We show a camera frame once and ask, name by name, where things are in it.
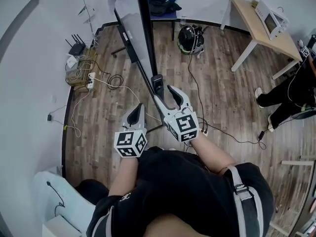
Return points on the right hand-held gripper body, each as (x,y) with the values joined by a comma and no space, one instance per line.
(184,126)

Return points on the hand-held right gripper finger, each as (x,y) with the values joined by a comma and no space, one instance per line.
(165,110)
(184,97)

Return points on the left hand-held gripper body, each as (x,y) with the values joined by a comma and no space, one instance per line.
(129,142)

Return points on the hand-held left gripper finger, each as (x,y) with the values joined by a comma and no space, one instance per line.
(144,118)
(126,116)

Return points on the black-framed whiteboard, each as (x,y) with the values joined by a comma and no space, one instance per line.
(134,33)

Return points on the person's right forearm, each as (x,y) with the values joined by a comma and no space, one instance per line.
(212,154)

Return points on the person's left forearm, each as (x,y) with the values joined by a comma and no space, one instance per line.
(123,174)

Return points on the small white power strip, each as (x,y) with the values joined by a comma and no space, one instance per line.
(203,131)

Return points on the brown cardboard box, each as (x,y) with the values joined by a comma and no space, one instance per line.
(82,80)

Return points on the black helmet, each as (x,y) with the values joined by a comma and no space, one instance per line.
(187,37)

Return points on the person's black t-shirt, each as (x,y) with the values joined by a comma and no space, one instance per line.
(177,186)

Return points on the person's black trouser leg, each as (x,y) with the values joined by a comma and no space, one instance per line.
(91,190)

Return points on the small black power adapter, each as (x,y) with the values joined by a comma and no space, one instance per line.
(49,117)

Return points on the small white box device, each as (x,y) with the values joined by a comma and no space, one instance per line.
(72,61)

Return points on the black router with antennas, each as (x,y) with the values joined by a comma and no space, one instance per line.
(77,49)

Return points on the white padded seat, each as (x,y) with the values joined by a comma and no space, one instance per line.
(71,204)

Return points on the black bag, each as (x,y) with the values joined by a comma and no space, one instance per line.
(164,6)

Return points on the person's chin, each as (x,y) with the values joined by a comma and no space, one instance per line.
(195,227)

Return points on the wooden table with white legs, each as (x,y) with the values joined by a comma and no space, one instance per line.
(256,26)

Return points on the white flat box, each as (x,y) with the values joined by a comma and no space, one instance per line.
(59,227)

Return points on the white box with screen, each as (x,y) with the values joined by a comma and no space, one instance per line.
(270,21)

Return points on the black bottle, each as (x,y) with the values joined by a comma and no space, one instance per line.
(313,41)

